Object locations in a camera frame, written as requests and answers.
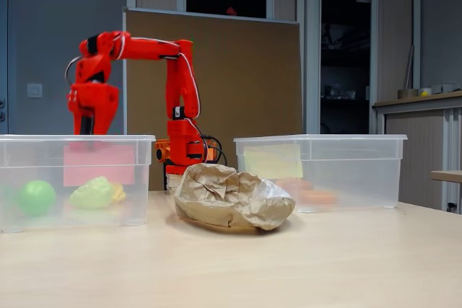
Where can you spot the clear plastic bin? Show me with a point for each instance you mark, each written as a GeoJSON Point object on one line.
{"type": "Point", "coordinates": [361, 178]}
{"type": "Point", "coordinates": [21, 163]}

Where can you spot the leaning grey metal rod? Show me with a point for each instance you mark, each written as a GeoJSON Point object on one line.
{"type": "Point", "coordinates": [409, 66]}

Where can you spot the yellow toy banana bunch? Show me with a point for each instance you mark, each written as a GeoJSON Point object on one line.
{"type": "Point", "coordinates": [118, 192]}

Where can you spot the brown cork board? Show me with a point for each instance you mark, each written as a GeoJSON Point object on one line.
{"type": "Point", "coordinates": [252, 88]}

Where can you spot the pink paper label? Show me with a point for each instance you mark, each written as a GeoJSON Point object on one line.
{"type": "Point", "coordinates": [99, 169]}

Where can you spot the brown tape roll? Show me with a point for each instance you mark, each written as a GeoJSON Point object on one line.
{"type": "Point", "coordinates": [408, 93]}

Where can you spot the yellow-green paper label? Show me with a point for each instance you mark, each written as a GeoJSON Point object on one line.
{"type": "Point", "coordinates": [274, 160]}

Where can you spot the grey plastic storage bins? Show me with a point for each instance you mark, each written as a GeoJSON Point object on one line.
{"type": "Point", "coordinates": [445, 88]}

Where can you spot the green toy apple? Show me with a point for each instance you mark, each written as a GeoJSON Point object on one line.
{"type": "Point", "coordinates": [36, 198]}

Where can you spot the red robot arm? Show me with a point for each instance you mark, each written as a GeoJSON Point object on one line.
{"type": "Point", "coordinates": [151, 50]}

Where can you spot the wooden desk edge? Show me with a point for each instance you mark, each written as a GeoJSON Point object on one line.
{"type": "Point", "coordinates": [447, 176]}

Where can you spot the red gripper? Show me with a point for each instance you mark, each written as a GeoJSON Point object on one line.
{"type": "Point", "coordinates": [94, 100]}

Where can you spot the small yellow ball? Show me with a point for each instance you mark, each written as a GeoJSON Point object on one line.
{"type": "Point", "coordinates": [424, 93]}

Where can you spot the light green toy grapes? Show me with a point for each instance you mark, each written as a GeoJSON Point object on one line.
{"type": "Point", "coordinates": [92, 194]}

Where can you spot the white light switch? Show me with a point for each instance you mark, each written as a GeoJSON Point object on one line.
{"type": "Point", "coordinates": [34, 90]}

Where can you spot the grey cabinet with wooden top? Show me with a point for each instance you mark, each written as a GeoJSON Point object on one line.
{"type": "Point", "coordinates": [415, 142]}

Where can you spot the brown toy doughnut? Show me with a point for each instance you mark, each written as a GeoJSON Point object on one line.
{"type": "Point", "coordinates": [301, 186]}

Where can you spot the crumpled brown paper bag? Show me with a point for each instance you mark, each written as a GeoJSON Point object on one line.
{"type": "Point", "coordinates": [234, 207]}

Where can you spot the plywood base block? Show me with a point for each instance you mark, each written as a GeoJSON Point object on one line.
{"type": "Point", "coordinates": [172, 181]}

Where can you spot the orange toy waffle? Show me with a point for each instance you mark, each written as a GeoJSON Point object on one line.
{"type": "Point", "coordinates": [317, 198]}

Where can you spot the orange printed clamp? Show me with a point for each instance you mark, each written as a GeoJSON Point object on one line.
{"type": "Point", "coordinates": [162, 151]}

